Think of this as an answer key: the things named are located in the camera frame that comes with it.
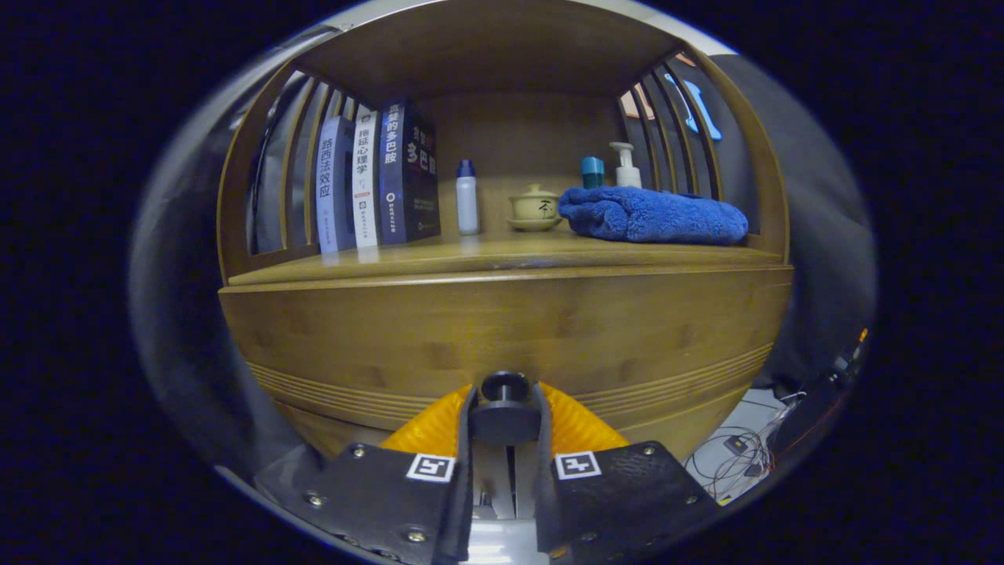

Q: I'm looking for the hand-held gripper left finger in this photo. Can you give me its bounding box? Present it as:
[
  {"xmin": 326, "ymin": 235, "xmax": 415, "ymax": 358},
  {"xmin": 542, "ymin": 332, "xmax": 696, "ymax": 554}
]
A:
[{"xmin": 253, "ymin": 383, "xmax": 479, "ymax": 565}]

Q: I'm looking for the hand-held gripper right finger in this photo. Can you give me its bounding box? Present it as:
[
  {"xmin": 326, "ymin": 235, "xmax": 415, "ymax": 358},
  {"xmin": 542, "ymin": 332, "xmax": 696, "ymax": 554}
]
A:
[{"xmin": 533, "ymin": 381, "xmax": 722, "ymax": 562}]

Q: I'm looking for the wooden drawer with black knob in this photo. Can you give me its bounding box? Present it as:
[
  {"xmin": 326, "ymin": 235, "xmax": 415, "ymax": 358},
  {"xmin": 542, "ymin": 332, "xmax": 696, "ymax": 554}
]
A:
[{"xmin": 218, "ymin": 265, "xmax": 795, "ymax": 464}]

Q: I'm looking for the wooden countertop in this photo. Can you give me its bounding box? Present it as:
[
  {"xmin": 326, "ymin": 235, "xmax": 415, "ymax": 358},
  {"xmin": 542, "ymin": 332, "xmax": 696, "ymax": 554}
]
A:
[{"xmin": 227, "ymin": 228, "xmax": 785, "ymax": 287}]

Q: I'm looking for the wooden cabinet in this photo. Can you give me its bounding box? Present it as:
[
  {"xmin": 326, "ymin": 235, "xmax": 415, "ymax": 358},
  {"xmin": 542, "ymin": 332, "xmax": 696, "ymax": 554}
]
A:
[{"xmin": 216, "ymin": 0, "xmax": 795, "ymax": 523}]

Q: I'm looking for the white bottle with blue cap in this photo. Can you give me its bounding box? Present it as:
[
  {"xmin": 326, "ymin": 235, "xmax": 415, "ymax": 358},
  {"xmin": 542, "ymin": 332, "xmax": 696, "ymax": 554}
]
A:
[{"xmin": 456, "ymin": 159, "xmax": 481, "ymax": 236}]

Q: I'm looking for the beige lidded tea cup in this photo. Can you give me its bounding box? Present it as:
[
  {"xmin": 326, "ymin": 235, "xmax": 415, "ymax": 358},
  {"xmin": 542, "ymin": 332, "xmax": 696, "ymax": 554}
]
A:
[{"xmin": 507, "ymin": 184, "xmax": 562, "ymax": 232}]

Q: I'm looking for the blue towel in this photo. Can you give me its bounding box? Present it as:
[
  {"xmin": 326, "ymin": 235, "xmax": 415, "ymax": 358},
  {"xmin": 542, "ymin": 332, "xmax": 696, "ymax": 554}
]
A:
[{"xmin": 558, "ymin": 185, "xmax": 750, "ymax": 246}]

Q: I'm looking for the dark blue book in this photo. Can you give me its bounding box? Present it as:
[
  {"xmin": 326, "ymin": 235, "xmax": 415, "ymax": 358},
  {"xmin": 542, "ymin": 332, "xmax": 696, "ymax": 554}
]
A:
[{"xmin": 378, "ymin": 98, "xmax": 442, "ymax": 246}]

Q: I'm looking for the white book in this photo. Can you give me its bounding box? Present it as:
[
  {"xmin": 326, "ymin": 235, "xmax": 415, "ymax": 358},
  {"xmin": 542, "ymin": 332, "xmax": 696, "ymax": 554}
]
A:
[{"xmin": 351, "ymin": 108, "xmax": 385, "ymax": 250}]

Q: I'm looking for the pale blue book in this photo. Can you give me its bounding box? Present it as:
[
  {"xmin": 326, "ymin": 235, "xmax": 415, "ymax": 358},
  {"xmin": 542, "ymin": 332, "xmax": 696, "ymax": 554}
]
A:
[{"xmin": 315, "ymin": 116, "xmax": 358, "ymax": 254}]

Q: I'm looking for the white pump bottle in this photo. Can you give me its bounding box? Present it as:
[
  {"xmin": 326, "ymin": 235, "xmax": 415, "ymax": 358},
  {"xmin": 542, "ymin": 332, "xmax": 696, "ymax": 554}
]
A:
[{"xmin": 609, "ymin": 142, "xmax": 642, "ymax": 189}]

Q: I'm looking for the tangle of thin cables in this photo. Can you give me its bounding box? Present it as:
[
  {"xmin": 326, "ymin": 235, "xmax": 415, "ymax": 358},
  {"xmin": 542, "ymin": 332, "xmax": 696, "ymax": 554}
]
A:
[{"xmin": 686, "ymin": 388, "xmax": 809, "ymax": 503}]

